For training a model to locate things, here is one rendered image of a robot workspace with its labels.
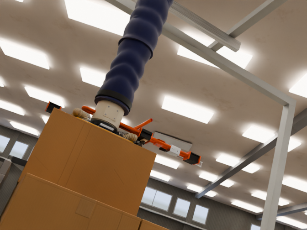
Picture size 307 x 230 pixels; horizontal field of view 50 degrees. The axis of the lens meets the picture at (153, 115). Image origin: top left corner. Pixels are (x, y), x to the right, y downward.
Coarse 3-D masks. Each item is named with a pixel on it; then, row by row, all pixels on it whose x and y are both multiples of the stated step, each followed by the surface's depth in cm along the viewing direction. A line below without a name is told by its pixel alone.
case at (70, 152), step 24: (48, 120) 164; (72, 120) 169; (48, 144) 161; (72, 144) 166; (96, 144) 170; (120, 144) 175; (24, 168) 154; (48, 168) 158; (72, 168) 163; (96, 168) 167; (120, 168) 172; (144, 168) 177; (96, 192) 164; (120, 192) 169
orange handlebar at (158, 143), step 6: (84, 108) 190; (90, 108) 191; (90, 114) 195; (126, 126) 196; (132, 132) 202; (138, 132) 199; (156, 144) 204; (162, 144) 203; (168, 144) 205; (180, 150) 207; (186, 156) 208
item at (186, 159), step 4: (188, 152) 209; (192, 152) 209; (188, 156) 207; (192, 156) 209; (196, 156) 210; (200, 156) 210; (184, 160) 212; (188, 160) 209; (192, 160) 207; (196, 160) 209
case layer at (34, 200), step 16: (32, 176) 99; (16, 192) 97; (32, 192) 98; (48, 192) 100; (64, 192) 102; (16, 208) 95; (32, 208) 97; (48, 208) 99; (64, 208) 101; (80, 208) 103; (96, 208) 104; (112, 208) 107; (0, 224) 95; (16, 224) 94; (32, 224) 96; (48, 224) 98; (64, 224) 100; (80, 224) 101; (96, 224) 103; (112, 224) 105; (128, 224) 107; (144, 224) 110
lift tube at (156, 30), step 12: (144, 0) 219; (156, 0) 219; (132, 12) 220; (144, 12) 214; (156, 12) 217; (132, 24) 212; (144, 24) 210; (156, 24) 216; (132, 36) 207; (144, 36) 208; (156, 36) 215
